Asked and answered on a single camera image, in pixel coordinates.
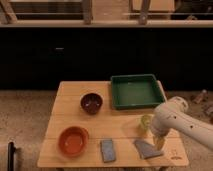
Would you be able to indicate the green cup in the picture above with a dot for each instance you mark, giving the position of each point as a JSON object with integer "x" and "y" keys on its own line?
{"x": 145, "y": 122}

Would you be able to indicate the dark purple bowl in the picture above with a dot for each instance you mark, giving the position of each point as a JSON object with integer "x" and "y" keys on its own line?
{"x": 91, "y": 103}

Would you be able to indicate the black chair back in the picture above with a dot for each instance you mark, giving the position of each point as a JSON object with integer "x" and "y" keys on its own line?
{"x": 11, "y": 152}

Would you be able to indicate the orange bowl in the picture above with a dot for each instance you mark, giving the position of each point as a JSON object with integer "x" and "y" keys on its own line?
{"x": 72, "y": 141}

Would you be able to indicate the blue grey sponge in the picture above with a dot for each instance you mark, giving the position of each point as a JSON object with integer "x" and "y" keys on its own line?
{"x": 107, "y": 150}

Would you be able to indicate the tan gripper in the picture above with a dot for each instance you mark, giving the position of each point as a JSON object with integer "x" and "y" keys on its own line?
{"x": 158, "y": 142}

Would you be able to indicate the green plastic tray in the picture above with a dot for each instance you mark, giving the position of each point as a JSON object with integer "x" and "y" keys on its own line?
{"x": 135, "y": 91}

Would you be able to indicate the wooden table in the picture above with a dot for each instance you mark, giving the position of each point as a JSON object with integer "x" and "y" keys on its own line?
{"x": 122, "y": 126}

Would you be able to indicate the grey towel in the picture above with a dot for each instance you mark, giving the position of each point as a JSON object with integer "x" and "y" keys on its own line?
{"x": 146, "y": 150}

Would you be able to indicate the wooden railing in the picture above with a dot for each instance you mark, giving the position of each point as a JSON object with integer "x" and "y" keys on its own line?
{"x": 106, "y": 13}

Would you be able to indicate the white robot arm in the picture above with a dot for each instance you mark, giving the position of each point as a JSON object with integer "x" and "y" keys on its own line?
{"x": 172, "y": 115}

